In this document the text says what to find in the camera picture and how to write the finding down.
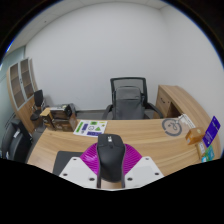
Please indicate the large black office chair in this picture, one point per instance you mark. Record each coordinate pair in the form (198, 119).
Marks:
(15, 141)

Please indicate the dark grey mouse pad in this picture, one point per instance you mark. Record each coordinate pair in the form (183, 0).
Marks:
(65, 160)

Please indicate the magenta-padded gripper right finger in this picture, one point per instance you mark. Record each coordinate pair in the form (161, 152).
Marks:
(143, 170)

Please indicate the plain brown cardboard box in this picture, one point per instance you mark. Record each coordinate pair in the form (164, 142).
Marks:
(195, 136)

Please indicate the wooden side cabinet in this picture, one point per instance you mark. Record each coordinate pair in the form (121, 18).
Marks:
(170, 100)

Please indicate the small dark brown box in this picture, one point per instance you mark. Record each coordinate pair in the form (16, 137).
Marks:
(46, 118)

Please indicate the grey mesh office chair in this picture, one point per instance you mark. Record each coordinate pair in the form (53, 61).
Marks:
(128, 103)

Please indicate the small black office chair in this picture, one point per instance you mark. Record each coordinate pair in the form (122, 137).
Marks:
(37, 103)

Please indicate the small tan box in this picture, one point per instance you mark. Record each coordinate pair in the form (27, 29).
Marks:
(200, 149)

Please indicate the black cardboard box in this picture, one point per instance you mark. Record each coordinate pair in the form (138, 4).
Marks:
(63, 109)

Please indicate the small blue box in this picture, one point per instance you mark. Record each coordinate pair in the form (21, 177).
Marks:
(204, 159)

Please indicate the green and purple sticker sheet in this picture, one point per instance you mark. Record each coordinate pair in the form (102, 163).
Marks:
(90, 128)

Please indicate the large dark brown box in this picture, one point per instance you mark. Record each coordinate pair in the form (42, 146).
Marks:
(65, 123)

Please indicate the wooden shelf unit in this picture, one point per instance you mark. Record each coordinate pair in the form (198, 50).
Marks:
(21, 86)

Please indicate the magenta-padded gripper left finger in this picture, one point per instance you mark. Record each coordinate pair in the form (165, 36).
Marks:
(76, 170)

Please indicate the black computer mouse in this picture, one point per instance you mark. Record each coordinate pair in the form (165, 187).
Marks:
(111, 160)

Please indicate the round grey printed disc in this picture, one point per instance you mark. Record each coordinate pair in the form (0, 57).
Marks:
(171, 127)

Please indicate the purple standing card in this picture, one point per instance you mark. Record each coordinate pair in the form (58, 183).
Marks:
(211, 131)

